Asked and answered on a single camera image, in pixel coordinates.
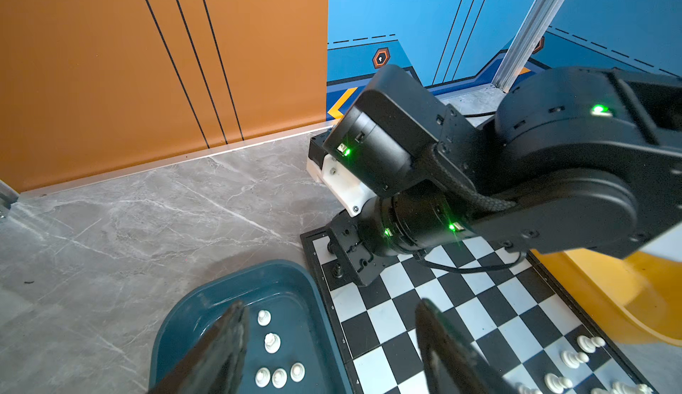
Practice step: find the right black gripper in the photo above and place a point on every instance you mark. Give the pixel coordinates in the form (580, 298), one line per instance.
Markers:
(451, 365)

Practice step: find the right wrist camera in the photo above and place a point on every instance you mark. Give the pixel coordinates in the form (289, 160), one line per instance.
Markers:
(351, 192)

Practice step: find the aluminium corner post right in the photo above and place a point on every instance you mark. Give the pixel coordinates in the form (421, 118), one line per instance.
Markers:
(531, 31)

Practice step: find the yellow plastic tray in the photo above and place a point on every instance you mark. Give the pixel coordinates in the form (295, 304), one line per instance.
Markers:
(635, 301)

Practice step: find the teal plastic tray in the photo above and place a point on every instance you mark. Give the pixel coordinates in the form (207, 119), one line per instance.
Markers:
(287, 325)

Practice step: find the black white chessboard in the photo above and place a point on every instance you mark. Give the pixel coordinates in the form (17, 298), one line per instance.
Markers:
(519, 320)

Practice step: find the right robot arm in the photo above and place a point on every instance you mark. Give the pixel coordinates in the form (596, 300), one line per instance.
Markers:
(580, 167)

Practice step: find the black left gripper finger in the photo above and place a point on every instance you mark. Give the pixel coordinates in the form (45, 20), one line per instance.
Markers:
(216, 362)

